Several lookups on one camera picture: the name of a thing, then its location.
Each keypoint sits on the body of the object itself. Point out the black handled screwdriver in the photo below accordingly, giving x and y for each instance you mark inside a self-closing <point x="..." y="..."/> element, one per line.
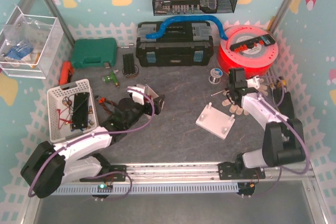
<point x="220" y="92"/>

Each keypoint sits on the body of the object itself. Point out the black battery holder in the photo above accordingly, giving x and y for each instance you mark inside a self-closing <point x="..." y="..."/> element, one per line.
<point x="130" y="69"/>

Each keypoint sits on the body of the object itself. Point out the orange black pliers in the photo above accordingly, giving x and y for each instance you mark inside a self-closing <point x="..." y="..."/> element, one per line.
<point x="104" y="102"/>

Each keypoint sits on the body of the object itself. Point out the black socket holder rail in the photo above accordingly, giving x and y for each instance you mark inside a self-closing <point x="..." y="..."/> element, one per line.
<point x="266" y="40"/>

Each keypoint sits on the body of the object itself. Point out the beige work glove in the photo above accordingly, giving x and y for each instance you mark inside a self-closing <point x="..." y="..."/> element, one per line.
<point x="235" y="109"/>
<point x="260" y="83"/>

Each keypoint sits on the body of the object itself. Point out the clear acrylic wall box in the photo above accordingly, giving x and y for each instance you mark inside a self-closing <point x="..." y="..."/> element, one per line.
<point x="43" y="32"/>

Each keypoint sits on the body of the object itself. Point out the blue white gloves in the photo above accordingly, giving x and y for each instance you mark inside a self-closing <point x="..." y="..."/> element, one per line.
<point x="20" y="52"/>

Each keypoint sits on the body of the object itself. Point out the black circuit board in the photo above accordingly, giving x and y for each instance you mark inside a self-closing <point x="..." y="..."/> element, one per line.
<point x="79" y="119"/>

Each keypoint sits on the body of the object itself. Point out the orange utility knife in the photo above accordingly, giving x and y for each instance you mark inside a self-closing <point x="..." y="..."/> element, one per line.
<point x="67" y="71"/>

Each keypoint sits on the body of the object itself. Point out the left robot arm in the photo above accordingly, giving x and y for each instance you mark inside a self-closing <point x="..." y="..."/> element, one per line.
<point x="51" y="165"/>

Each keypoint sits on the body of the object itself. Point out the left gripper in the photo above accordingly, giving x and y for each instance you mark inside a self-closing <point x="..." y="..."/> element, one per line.
<point x="151" y="106"/>

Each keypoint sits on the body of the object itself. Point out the yellow handled tool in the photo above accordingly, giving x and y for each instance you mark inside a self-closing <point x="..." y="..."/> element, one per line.
<point x="279" y="84"/>

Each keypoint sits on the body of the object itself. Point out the white perforated basket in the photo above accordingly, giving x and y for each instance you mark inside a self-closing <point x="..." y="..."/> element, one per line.
<point x="60" y="108"/>

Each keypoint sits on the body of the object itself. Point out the black tool box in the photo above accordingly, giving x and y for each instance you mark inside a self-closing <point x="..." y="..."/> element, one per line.
<point x="183" y="44"/>

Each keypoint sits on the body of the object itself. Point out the green plastic case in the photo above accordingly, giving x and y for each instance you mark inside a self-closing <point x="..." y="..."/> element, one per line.
<point x="94" y="53"/>

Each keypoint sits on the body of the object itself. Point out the white peg board fixture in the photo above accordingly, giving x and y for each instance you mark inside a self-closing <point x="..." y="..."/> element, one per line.
<point x="215" y="121"/>

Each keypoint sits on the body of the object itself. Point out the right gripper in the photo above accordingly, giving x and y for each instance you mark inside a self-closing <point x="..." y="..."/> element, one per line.
<point x="231" y="94"/>

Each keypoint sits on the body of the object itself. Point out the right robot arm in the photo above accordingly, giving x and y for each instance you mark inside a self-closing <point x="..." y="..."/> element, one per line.
<point x="283" y="141"/>

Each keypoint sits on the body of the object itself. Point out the green toy drill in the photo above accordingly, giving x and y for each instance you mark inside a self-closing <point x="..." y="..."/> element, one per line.
<point x="111" y="77"/>

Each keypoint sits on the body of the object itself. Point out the black rubber glove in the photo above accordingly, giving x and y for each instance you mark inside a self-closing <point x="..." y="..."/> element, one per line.
<point x="286" y="106"/>

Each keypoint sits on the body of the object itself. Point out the solder wire spool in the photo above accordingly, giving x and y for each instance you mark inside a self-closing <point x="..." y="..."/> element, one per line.
<point x="215" y="75"/>

